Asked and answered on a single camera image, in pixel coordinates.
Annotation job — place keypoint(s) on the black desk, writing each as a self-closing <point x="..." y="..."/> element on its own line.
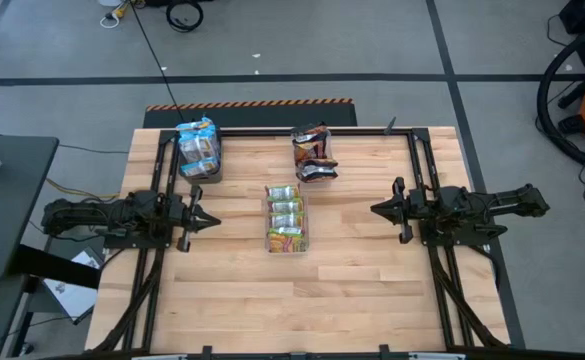
<point x="7" y="215"/>

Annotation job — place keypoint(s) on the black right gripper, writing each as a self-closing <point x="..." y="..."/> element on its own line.
<point x="422" y="207"/>

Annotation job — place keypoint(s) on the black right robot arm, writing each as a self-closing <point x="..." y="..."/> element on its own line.
<point x="497" y="200"/>

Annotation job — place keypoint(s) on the white paper booklet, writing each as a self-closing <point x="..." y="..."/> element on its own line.
<point x="72" y="295"/>

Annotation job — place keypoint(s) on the black metal table frame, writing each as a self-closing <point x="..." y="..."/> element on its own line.
<point x="252" y="132"/>

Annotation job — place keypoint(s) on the black hazard-striped floor mat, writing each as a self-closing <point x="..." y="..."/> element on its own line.
<point x="252" y="116"/>

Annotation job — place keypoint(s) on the clear plastic bin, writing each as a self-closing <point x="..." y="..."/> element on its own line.
<point x="306" y="220"/>
<point x="329" y="150"/>

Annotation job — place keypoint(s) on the yellow snack packet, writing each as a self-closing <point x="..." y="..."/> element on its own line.
<point x="198" y="143"/>

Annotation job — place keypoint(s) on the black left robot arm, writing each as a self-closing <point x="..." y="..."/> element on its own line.
<point x="97" y="212"/>

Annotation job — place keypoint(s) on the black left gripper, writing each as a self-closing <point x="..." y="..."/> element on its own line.
<point x="182" y="215"/>

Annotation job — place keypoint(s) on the dark grey plastic bin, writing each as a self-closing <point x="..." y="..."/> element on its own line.
<point x="207" y="179"/>

